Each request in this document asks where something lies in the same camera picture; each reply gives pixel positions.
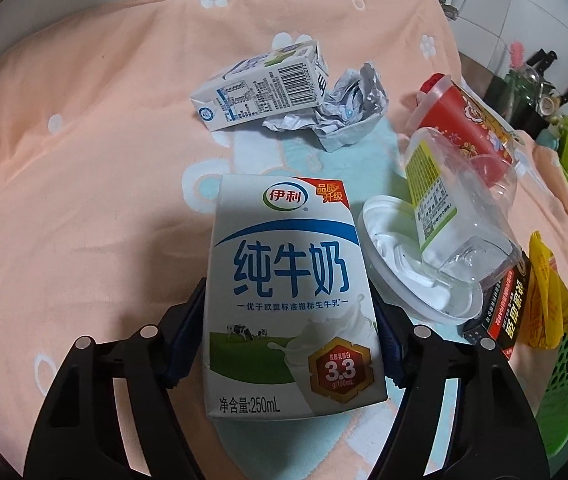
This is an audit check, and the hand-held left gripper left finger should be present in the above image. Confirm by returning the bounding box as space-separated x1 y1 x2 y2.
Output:
26 277 225 480

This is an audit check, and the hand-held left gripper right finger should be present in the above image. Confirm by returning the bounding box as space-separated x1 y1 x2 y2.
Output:
371 285 549 480

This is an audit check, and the white milk carton red badge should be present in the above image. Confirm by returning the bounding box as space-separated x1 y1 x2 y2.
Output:
204 174 389 418

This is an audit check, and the white milk carton blue badge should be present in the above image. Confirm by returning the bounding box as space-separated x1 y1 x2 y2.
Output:
190 41 333 133

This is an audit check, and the round green plastic basket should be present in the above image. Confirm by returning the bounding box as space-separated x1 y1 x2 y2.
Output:
534 305 568 456

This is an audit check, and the yellow snack packet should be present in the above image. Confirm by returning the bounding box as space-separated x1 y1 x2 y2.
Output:
526 230 568 351

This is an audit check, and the white plastic lid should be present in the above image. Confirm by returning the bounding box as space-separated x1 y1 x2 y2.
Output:
358 195 487 323

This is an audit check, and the black cardboard box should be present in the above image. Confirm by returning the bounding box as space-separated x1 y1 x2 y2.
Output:
462 255 532 361

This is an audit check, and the clear plastic cup yellow label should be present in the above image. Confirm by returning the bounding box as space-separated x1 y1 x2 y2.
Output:
404 127 524 291

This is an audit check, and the peach flowered blanket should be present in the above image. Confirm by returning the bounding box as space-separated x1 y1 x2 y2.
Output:
0 0 568 480

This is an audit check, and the red plastic cup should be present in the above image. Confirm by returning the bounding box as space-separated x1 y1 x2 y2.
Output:
404 74 527 176

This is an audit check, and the black knife block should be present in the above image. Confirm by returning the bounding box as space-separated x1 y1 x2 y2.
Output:
484 49 568 128

